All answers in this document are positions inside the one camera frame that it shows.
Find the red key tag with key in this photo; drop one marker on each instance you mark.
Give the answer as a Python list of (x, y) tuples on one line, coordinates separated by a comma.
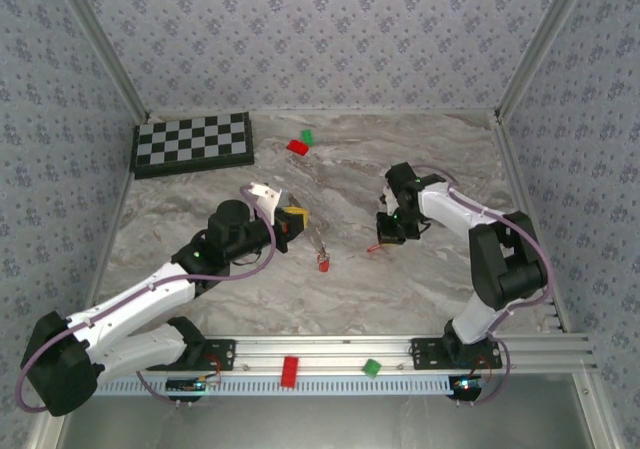
[(374, 250)]

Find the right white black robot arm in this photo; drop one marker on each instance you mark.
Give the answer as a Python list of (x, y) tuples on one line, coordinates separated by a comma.
[(505, 259)]

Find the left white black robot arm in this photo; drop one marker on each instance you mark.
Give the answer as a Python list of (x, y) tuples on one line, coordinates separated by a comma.
[(135, 299)]

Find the small red toy brick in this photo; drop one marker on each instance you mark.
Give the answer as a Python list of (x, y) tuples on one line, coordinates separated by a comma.
[(297, 147)]

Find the small green toy brick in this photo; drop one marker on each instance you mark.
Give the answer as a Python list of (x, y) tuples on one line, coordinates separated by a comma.
[(306, 136)]

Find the black grey checkerboard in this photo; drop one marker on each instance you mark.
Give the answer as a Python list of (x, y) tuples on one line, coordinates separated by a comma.
[(192, 141)]

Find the green toy block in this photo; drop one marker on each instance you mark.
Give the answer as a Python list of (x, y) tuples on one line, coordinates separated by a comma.
[(371, 368)]

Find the long red toy brick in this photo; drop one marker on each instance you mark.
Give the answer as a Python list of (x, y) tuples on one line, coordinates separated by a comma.
[(289, 371)]

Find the right circuit board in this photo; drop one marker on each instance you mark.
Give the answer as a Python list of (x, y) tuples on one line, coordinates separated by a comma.
[(467, 385)]

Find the circuit board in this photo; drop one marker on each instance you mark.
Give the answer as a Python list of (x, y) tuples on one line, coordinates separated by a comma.
[(467, 385), (185, 385)]

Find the left circuit board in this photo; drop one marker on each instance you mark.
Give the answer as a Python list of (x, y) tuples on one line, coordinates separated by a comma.
[(185, 385)]

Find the grey metal panel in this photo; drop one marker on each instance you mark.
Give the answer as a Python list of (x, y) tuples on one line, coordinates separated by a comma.
[(320, 424)]

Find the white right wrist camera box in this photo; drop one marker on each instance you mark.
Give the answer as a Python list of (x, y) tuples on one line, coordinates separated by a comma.
[(385, 196)]

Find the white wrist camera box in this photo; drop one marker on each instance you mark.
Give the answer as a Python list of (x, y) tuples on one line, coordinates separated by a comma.
[(267, 196), (385, 196)]

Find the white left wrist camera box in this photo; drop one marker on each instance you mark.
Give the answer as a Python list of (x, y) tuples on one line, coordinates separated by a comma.
[(267, 196)]

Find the aluminium side rail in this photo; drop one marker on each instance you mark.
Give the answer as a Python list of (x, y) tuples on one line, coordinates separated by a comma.
[(125, 194), (512, 169)]

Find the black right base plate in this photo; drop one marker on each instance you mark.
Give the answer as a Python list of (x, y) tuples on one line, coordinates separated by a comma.
[(422, 356)]

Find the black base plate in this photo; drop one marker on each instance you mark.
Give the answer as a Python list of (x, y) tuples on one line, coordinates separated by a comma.
[(422, 356), (220, 361)]

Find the aluminium front rail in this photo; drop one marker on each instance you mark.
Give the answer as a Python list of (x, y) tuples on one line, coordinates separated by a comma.
[(325, 351)]

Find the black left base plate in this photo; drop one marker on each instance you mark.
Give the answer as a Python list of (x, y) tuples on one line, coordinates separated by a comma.
[(220, 361)]

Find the aluminium frame post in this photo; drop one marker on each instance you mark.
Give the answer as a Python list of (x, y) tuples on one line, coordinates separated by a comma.
[(100, 39), (545, 39)]

